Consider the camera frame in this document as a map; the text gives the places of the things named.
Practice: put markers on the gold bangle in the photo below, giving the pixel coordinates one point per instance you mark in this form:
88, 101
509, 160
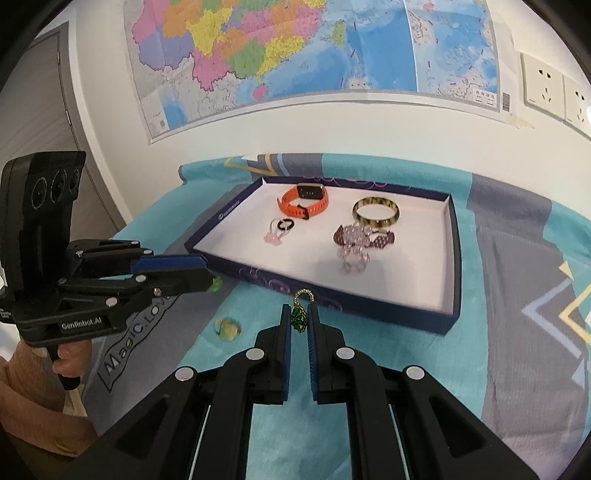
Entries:
376, 224

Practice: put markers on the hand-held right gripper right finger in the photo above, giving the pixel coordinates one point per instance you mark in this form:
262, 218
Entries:
314, 350

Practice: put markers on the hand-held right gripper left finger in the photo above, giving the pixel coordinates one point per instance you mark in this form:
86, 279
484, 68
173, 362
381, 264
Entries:
287, 350

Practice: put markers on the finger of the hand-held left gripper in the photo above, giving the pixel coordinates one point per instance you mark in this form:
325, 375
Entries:
171, 263
184, 280

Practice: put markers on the orange smartwatch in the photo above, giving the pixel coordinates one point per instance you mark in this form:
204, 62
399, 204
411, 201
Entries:
310, 190

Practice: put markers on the teal grey printed tablecloth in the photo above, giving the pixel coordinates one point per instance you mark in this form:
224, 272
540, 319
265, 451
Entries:
508, 277

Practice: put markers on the navy shallow cardboard box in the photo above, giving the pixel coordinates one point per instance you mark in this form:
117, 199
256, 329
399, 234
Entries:
406, 277

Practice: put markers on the colourful wall map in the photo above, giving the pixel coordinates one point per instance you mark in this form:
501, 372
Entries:
323, 46

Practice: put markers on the bright green bead pendant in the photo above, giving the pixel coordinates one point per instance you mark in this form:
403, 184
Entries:
214, 286

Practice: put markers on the yellow-green stone pendant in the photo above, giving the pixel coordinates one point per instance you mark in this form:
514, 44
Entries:
228, 330

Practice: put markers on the grey door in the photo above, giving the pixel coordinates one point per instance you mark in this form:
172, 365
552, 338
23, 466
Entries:
37, 115

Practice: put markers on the white wall socket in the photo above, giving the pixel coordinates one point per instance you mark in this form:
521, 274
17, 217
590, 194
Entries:
542, 85
577, 106

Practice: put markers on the person's left hand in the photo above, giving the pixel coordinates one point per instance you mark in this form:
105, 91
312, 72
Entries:
27, 369

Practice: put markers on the dark green beaded pendant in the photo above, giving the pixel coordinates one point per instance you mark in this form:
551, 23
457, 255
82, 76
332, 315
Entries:
299, 318

